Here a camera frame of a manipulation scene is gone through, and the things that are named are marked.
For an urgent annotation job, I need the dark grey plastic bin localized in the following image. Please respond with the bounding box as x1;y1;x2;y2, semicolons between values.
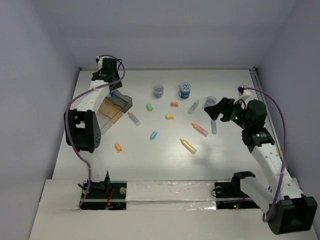
106;89;133;114

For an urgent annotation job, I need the yellow highlighter marker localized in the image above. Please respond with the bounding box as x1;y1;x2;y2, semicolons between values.
180;138;197;155

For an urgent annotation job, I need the blue marker cap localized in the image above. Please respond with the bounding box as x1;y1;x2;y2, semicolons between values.
150;131;158;140

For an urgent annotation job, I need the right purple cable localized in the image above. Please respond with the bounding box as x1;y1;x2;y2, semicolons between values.
243;86;287;223

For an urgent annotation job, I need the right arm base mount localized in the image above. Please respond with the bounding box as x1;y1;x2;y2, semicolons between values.
210;171;259;210

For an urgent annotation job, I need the yellow marker cap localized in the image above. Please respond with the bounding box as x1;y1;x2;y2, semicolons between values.
165;114;175;120

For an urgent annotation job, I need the blue lid jar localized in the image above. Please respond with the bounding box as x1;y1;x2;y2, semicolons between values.
178;82;191;99

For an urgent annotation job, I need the green highlighter marker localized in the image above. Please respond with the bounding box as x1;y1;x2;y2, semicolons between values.
187;100;200;114

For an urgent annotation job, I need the red-orange marker cap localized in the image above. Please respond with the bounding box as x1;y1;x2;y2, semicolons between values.
170;102;179;107

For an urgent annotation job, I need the grey lid small jar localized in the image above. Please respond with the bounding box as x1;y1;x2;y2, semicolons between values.
153;84;164;99

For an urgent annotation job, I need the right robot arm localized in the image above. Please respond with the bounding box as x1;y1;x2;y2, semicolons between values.
204;97;318;235

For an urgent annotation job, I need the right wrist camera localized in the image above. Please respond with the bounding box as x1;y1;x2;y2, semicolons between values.
236;84;251;98

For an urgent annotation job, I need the peach highlighter marker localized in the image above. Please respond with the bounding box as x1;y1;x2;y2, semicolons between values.
128;112;141;127

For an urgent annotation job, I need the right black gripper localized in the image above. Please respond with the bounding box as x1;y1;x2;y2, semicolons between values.
203;97;251;130

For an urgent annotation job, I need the clear plastic bin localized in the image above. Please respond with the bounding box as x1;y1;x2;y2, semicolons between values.
96;111;113;135

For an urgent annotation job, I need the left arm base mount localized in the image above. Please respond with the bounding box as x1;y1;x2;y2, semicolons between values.
78;171;127;211

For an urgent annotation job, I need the green marker cap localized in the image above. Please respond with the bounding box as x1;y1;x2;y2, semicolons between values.
146;103;153;112

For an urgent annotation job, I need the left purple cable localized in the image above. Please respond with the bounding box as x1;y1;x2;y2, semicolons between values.
66;53;126;208

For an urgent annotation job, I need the clear small jar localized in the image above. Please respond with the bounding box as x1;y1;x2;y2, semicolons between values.
204;96;217;108

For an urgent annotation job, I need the orange marker cap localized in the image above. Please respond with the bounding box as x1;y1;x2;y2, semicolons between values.
114;143;123;153

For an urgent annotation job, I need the red-orange highlighter marker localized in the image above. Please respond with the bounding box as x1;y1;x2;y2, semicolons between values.
191;123;209;137

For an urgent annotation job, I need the purple cable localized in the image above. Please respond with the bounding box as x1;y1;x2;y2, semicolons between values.
243;86;287;223
66;53;126;208

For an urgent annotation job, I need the blue highlighter marker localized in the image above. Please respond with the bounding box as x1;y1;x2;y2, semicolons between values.
211;120;217;135

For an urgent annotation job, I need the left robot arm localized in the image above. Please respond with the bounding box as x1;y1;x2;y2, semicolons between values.
64;55;124;153

